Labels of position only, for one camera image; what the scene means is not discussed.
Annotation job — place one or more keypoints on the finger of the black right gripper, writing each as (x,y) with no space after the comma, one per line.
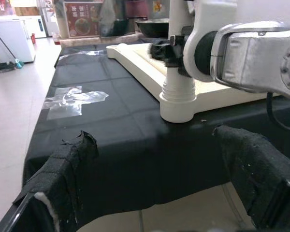
(159,52)

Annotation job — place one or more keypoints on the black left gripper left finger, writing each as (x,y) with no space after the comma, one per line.
(60,174)

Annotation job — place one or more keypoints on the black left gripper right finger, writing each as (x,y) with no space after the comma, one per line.
(263,181)

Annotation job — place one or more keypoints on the white plastic table leg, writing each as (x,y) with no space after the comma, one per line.
(178,14)

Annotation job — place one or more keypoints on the white ribbed plastic table top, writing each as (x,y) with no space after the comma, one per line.
(145,70)

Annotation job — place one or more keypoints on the large dark metal basin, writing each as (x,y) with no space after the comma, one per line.
(152,27)

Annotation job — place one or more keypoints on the black tablecloth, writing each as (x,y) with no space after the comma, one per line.
(111,145)

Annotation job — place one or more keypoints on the beige cloth covered bench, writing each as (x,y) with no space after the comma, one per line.
(99,41)

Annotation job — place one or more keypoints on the crumpled clear plastic film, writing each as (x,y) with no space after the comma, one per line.
(87,52)
(70,101)

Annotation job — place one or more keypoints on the box with red print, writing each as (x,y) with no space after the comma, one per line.
(82,21)

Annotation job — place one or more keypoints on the small black floor device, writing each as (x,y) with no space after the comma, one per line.
(2,66)

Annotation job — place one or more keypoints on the white chest freezer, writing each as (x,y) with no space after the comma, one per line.
(12,41)

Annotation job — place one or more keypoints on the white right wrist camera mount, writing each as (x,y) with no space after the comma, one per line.
(207,17)

